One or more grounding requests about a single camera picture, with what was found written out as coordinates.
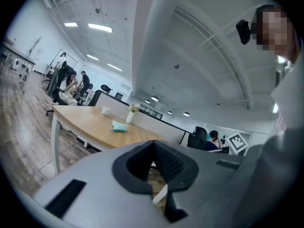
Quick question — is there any black framed glass partition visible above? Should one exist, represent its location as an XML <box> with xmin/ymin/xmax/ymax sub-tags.
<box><xmin>139</xmin><ymin>103</ymin><xmax>165</xmax><ymax>120</ymax></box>

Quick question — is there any black coat rack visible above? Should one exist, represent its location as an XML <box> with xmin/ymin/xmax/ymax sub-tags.
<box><xmin>28</xmin><ymin>35</ymin><xmax>44</xmax><ymax>57</ymax></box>

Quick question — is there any grey long counter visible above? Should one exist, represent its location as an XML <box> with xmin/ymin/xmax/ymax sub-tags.
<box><xmin>0</xmin><ymin>41</ymin><xmax>37</xmax><ymax>93</ymax></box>

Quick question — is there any person's white printed t-shirt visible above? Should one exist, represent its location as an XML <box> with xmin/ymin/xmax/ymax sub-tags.
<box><xmin>270</xmin><ymin>60</ymin><xmax>304</xmax><ymax>131</ymax></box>

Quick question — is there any wooden table with white legs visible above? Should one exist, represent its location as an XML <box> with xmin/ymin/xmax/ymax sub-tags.
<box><xmin>95</xmin><ymin>90</ymin><xmax>191</xmax><ymax>145</ymax></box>

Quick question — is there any person's right forearm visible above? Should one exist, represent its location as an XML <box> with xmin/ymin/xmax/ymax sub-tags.
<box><xmin>228</xmin><ymin>127</ymin><xmax>304</xmax><ymax>228</ymax></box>

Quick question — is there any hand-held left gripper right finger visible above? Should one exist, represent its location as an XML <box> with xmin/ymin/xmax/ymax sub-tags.
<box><xmin>153</xmin><ymin>140</ymin><xmax>245</xmax><ymax>228</ymax></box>

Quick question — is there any white round-door appliance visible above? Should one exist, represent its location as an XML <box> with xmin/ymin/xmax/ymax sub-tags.
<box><xmin>11</xmin><ymin>57</ymin><xmax>22</xmax><ymax>71</ymax></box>

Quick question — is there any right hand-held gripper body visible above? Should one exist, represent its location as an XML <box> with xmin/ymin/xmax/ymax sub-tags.
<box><xmin>226</xmin><ymin>132</ymin><xmax>249</xmax><ymax>156</ymax></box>

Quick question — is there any black garment rack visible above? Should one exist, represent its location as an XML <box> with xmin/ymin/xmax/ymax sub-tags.
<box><xmin>42</xmin><ymin>48</ymin><xmax>79</xmax><ymax>84</ymax></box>

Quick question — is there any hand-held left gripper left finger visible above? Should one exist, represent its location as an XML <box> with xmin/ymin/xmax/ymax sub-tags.
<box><xmin>33</xmin><ymin>140</ymin><xmax>167</xmax><ymax>228</ymax></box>

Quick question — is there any light blue cloth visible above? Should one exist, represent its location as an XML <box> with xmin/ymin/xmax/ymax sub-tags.
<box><xmin>111</xmin><ymin>120</ymin><xmax>129</xmax><ymax>133</ymax></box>

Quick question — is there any black head-mounted camera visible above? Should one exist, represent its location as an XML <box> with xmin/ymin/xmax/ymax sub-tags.
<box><xmin>236</xmin><ymin>19</ymin><xmax>253</xmax><ymax>46</ymax></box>

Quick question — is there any group of ceiling light panels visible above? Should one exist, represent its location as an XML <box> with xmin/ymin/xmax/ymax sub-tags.
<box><xmin>64</xmin><ymin>22</ymin><xmax>123</xmax><ymax>72</ymax></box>

